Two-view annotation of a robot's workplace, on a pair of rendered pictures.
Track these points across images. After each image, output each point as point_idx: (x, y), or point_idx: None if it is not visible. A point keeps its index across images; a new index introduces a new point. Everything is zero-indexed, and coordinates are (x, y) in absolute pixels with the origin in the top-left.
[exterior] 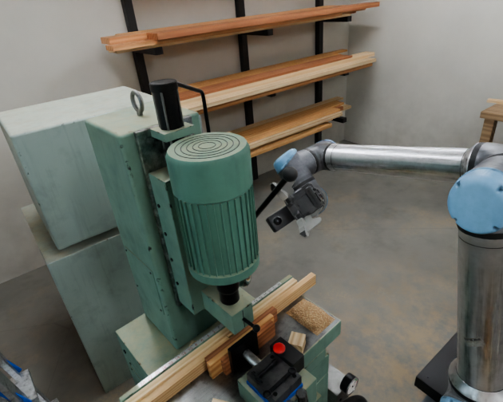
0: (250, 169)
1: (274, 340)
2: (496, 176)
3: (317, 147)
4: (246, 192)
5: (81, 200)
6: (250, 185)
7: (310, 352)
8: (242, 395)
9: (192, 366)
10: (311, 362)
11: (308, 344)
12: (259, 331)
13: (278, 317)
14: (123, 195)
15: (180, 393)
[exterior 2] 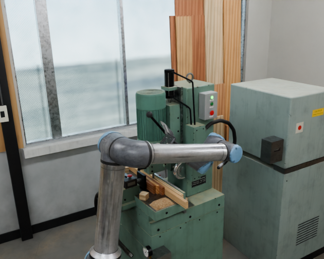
0: (144, 104)
1: (150, 193)
2: (108, 132)
3: (225, 142)
4: (142, 110)
5: (241, 127)
6: (143, 109)
7: (141, 203)
8: None
9: (141, 171)
10: (142, 211)
11: (144, 201)
12: (149, 182)
13: (163, 195)
14: None
15: (135, 174)
